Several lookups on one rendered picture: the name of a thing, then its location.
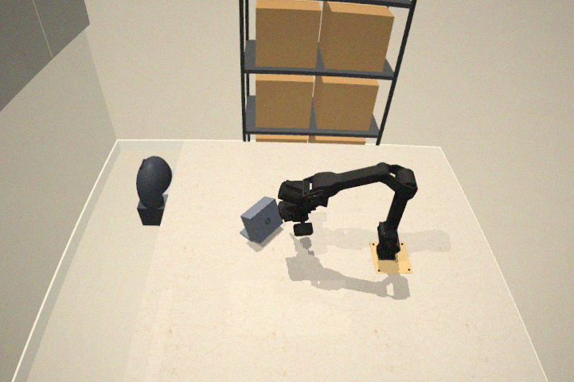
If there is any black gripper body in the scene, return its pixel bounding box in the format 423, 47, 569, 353
292, 181, 316, 237

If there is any grey sloped panel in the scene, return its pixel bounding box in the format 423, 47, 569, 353
240, 196, 283, 244

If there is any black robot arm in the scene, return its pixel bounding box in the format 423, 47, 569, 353
278, 162, 418, 260

